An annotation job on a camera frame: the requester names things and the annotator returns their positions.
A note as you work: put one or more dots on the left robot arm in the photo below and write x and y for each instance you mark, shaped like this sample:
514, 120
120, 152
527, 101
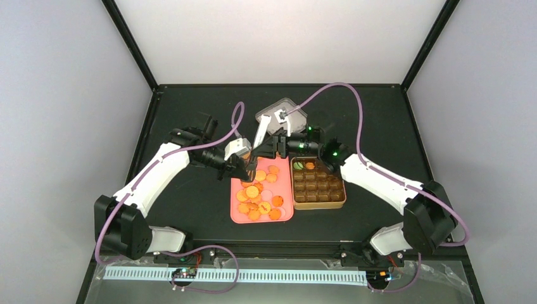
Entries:
120, 220

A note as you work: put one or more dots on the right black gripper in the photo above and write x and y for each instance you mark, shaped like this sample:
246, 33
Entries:
276, 142

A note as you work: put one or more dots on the pink plastic tray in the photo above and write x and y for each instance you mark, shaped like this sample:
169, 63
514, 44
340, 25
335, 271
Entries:
246, 210

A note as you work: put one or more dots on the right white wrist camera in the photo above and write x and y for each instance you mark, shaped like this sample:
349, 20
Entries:
282, 119

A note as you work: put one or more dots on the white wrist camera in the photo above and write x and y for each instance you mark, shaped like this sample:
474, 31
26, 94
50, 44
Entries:
282, 119
240, 147

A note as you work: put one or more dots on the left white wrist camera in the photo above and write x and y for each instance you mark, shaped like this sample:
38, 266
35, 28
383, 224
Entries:
240, 147

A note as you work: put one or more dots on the gold cookie tin box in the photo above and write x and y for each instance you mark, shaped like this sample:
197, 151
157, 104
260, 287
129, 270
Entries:
317, 189

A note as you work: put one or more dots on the green round cookie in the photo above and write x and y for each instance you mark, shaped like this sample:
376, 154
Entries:
298, 165

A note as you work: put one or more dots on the clear plastic lid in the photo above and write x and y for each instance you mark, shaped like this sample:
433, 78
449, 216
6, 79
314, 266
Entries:
298, 118

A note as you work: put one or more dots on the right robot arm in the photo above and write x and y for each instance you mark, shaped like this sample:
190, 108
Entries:
427, 219

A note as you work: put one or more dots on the white slotted cable duct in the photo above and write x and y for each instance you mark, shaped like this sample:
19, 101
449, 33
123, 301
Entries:
276, 276

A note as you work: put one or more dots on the metal tongs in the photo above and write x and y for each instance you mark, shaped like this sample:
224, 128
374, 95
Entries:
259, 136

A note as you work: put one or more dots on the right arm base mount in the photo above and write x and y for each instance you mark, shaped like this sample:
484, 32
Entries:
365, 257

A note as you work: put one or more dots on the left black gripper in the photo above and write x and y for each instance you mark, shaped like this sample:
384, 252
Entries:
230, 167

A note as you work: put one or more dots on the pale pink cookie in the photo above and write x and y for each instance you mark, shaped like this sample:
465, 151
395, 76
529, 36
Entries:
267, 195

